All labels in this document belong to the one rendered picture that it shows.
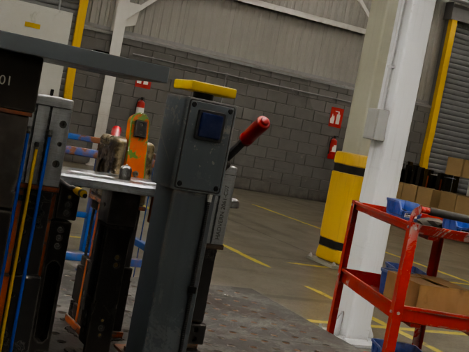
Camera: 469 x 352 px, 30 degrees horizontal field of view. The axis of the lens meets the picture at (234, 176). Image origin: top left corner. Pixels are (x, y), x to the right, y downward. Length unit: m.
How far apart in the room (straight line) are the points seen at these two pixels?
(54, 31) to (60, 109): 8.22
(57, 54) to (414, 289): 2.54
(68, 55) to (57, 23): 8.43
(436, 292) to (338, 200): 5.06
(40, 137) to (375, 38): 7.41
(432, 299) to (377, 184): 1.89
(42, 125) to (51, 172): 0.06
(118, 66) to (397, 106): 4.25
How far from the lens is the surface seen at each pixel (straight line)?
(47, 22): 9.34
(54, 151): 1.14
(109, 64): 0.95
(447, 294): 3.36
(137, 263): 3.28
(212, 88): 1.04
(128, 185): 1.30
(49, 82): 9.34
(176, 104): 1.05
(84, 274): 1.60
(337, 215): 8.32
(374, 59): 8.37
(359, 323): 5.25
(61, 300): 1.83
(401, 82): 5.15
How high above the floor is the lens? 1.11
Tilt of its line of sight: 3 degrees down
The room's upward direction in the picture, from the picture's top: 11 degrees clockwise
